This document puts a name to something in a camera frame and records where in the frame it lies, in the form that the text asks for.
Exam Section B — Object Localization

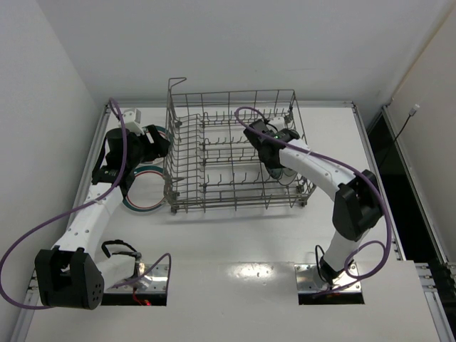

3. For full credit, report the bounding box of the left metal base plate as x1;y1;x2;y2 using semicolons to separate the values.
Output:
105;264;169;294

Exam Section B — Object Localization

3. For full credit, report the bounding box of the grey wire dish rack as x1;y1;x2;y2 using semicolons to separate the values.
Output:
163;77;316;214

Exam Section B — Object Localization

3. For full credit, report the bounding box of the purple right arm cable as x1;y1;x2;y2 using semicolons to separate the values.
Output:
234;106;393;299

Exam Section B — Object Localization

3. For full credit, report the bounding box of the teal blue patterned plate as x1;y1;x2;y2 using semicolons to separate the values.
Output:
266;168;283;180

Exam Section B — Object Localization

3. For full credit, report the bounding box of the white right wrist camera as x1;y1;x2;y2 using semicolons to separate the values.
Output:
266;116;287;132

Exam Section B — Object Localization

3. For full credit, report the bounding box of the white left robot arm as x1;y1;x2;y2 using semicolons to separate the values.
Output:
35;125;170;310

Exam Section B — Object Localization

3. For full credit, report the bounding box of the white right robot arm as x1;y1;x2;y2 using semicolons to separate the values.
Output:
244;120;383;284

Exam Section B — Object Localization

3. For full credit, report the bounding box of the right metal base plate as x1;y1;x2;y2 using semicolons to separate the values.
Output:
294;264;362;294

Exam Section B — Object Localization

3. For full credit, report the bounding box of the black usb cable on wall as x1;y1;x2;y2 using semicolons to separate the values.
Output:
377;103;420;168

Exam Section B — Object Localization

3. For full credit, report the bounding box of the green red rimmed plate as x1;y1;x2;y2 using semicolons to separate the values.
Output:
142;125;169;143
123;165;166;214

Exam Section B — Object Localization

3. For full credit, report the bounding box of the metal base plate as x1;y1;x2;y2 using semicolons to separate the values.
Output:
105;264;169;294
294;264;362;294

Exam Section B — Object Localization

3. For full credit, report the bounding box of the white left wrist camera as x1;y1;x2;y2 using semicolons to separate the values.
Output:
123;108;144;136

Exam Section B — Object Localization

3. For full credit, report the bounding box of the far green red rimmed plate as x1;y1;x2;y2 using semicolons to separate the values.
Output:
142;125;169;143

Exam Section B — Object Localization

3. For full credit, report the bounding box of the near green red rimmed plate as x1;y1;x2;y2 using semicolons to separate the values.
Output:
123;165;166;214

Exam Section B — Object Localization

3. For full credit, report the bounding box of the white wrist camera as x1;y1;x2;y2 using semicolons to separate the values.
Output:
266;116;287;132
123;108;144;136

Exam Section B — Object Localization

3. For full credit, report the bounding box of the white plate with grey pattern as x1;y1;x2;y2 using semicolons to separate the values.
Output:
277;168;303;186

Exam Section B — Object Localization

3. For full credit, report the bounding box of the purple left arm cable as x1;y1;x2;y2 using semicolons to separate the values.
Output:
0;98;172;313

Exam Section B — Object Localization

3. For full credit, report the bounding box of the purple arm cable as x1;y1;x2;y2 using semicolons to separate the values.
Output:
234;106;393;299
0;98;172;313

